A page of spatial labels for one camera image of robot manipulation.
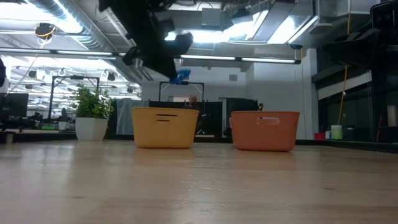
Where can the grey cloth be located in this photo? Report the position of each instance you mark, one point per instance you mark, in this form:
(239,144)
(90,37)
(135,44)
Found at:
(124,118)

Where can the black stand frame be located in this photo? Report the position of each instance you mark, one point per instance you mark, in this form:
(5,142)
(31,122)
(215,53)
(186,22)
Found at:
(192,83)

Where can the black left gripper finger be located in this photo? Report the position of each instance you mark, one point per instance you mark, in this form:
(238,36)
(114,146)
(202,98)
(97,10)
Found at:
(154,63)
(168,65)

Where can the black computer monitor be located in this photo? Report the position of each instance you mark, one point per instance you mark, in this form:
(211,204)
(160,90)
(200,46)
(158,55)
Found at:
(14,105)

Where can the white plant pot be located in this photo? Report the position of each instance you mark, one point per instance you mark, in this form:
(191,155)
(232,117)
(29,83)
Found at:
(91,129)

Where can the person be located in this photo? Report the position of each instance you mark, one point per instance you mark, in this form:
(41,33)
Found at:
(193,100)

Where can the yellow plastic bin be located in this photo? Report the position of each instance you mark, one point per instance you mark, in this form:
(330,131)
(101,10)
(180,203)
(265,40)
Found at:
(164,133)

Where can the orange plastic bin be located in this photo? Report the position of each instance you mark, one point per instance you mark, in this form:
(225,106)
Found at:
(264,137)

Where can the black partition panel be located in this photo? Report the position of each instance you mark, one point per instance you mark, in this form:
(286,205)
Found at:
(214,118)

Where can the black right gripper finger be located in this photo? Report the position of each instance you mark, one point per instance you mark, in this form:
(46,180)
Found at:
(360,49)

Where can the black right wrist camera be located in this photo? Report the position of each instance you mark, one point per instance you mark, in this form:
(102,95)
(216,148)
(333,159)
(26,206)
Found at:
(385,15)

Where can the long ceiling light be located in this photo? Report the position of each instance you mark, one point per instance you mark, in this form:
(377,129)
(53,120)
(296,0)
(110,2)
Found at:
(217,58)

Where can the green leafy plant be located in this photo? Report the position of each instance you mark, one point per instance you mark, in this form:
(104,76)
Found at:
(91,104)

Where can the red box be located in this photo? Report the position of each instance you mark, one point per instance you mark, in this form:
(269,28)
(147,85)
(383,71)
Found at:
(319,136)

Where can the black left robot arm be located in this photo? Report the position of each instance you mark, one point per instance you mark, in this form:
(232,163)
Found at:
(130,4)

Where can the green cup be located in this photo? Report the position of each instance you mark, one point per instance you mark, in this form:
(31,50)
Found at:
(336,132)

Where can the black aluminium table frame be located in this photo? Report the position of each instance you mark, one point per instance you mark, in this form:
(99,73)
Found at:
(46,137)

